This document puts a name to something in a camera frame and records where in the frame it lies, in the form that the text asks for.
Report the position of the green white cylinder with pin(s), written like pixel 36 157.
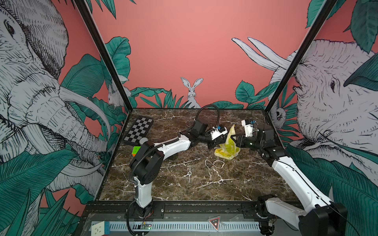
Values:
pixel 143 140

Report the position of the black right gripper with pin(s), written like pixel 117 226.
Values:
pixel 241 143

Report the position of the colourful rubik's cube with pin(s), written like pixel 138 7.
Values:
pixel 135 150

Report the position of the black left frame post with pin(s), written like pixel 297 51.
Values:
pixel 86 15

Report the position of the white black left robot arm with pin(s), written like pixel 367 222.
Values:
pixel 147 163

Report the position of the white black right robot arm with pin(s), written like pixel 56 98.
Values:
pixel 319 215

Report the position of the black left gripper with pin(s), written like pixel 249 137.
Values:
pixel 215 142

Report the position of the black frame post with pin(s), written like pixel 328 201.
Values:
pixel 86 15
pixel 317 24

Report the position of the white slotted cable duct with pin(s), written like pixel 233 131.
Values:
pixel 190 226

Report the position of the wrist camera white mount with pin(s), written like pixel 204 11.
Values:
pixel 248 125
pixel 218 132

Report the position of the white power socket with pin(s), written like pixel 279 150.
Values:
pixel 101 229

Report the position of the red triangle warning sticker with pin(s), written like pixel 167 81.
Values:
pixel 215 222

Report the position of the black white checkerboard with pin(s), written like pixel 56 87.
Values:
pixel 138 130

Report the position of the black front mounting rail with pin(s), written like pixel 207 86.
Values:
pixel 163 208

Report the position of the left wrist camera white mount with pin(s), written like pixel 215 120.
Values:
pixel 218 132

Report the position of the black right frame post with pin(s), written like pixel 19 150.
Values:
pixel 317 24

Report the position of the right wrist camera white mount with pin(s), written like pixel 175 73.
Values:
pixel 248 125

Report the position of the yellow green patterned towel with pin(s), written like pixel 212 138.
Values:
pixel 228 150

